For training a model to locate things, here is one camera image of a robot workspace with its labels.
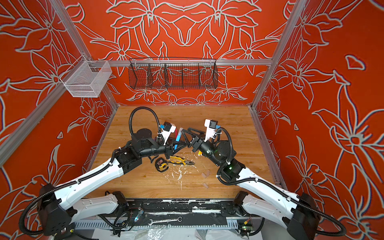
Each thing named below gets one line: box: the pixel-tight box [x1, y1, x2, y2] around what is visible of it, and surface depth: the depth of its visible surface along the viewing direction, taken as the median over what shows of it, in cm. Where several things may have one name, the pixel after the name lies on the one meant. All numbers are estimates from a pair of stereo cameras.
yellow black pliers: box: [166, 155, 195, 165], surface depth 90 cm
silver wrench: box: [148, 216, 183, 226], surface depth 71 cm
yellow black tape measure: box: [155, 157, 169, 173], surface depth 87 cm
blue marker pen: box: [175, 127, 184, 142], surface depth 64 cm
